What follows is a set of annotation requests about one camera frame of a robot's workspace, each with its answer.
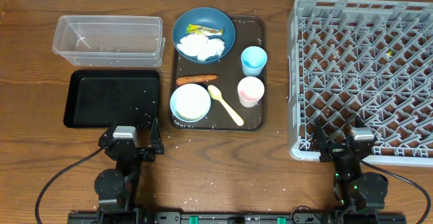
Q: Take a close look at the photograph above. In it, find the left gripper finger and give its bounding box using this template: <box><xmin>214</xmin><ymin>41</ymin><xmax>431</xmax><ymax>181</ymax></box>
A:
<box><xmin>99</xmin><ymin>119</ymin><xmax>118</xmax><ymax>143</ymax></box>
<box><xmin>150</xmin><ymin>117</ymin><xmax>161</xmax><ymax>147</ymax></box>

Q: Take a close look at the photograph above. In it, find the light blue bowl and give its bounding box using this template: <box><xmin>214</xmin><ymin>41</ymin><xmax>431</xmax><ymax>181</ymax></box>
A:
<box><xmin>169</xmin><ymin>83</ymin><xmax>212</xmax><ymax>123</ymax></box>

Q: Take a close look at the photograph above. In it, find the pink cup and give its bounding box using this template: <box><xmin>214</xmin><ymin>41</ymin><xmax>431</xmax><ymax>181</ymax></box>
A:
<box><xmin>237</xmin><ymin>76</ymin><xmax>265</xmax><ymax>108</ymax></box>

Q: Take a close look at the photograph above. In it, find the light blue cup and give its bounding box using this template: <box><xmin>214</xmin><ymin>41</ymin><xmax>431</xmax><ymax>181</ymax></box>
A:
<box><xmin>241</xmin><ymin>46</ymin><xmax>268</xmax><ymax>76</ymax></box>

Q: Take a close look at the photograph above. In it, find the white tissue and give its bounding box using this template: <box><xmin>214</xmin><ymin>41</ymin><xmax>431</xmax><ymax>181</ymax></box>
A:
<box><xmin>176</xmin><ymin>34</ymin><xmax>225</xmax><ymax>62</ymax></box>

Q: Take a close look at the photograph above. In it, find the yellow snack wrapper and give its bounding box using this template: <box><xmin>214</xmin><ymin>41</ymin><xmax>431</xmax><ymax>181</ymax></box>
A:
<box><xmin>185</xmin><ymin>24</ymin><xmax>224</xmax><ymax>36</ymax></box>

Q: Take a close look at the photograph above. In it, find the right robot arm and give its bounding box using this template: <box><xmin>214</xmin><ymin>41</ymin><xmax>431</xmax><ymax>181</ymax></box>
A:
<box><xmin>312</xmin><ymin>116</ymin><xmax>388</xmax><ymax>223</ymax></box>

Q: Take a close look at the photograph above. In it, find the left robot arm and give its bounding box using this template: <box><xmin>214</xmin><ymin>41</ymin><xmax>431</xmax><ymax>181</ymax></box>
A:
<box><xmin>94</xmin><ymin>117</ymin><xmax>164</xmax><ymax>223</ymax></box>

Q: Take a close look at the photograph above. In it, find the black waste tray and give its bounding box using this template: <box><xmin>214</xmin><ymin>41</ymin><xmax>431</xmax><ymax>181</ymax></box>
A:
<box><xmin>64</xmin><ymin>70</ymin><xmax>160</xmax><ymax>128</ymax></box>

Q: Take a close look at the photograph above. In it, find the grey dishwasher rack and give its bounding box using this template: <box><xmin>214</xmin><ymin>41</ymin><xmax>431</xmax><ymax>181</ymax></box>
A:
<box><xmin>287</xmin><ymin>0</ymin><xmax>432</xmax><ymax>167</ymax></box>

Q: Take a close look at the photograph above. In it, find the orange carrot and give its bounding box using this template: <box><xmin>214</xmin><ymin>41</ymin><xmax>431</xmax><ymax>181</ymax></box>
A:
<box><xmin>176</xmin><ymin>74</ymin><xmax>219</xmax><ymax>86</ymax></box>

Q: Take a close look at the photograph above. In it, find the yellow plastic spoon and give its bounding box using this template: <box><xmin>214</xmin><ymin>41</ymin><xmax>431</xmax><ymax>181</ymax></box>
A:
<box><xmin>207</xmin><ymin>85</ymin><xmax>244</xmax><ymax>126</ymax></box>

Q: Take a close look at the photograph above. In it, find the brown serving tray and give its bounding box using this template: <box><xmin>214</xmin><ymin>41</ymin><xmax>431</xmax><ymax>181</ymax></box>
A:
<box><xmin>169</xmin><ymin>16</ymin><xmax>267</xmax><ymax>131</ymax></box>

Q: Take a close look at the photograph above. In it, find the clear plastic bin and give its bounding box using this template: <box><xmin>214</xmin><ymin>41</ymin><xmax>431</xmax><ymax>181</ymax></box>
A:
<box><xmin>52</xmin><ymin>16</ymin><xmax>165</xmax><ymax>68</ymax></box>

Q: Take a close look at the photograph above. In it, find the dark blue plate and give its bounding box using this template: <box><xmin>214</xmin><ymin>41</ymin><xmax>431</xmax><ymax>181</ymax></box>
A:
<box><xmin>172</xmin><ymin>7</ymin><xmax>236</xmax><ymax>64</ymax></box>

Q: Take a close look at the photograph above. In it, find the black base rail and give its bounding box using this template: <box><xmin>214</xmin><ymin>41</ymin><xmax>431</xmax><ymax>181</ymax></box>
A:
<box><xmin>66</xmin><ymin>210</ymin><xmax>407</xmax><ymax>224</ymax></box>

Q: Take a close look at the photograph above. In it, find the black right cable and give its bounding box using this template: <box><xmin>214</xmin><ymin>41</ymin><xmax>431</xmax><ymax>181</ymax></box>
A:
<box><xmin>358</xmin><ymin>158</ymin><xmax>432</xmax><ymax>224</ymax></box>

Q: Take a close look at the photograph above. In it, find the black cable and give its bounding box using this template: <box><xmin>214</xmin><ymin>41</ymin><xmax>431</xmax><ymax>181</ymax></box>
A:
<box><xmin>35</xmin><ymin>146</ymin><xmax>106</xmax><ymax>224</ymax></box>
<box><xmin>358</xmin><ymin>158</ymin><xmax>432</xmax><ymax>224</ymax></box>

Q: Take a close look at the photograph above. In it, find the black left cable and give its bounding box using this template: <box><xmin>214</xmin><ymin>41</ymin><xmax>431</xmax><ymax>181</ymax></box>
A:
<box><xmin>35</xmin><ymin>146</ymin><xmax>106</xmax><ymax>224</ymax></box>

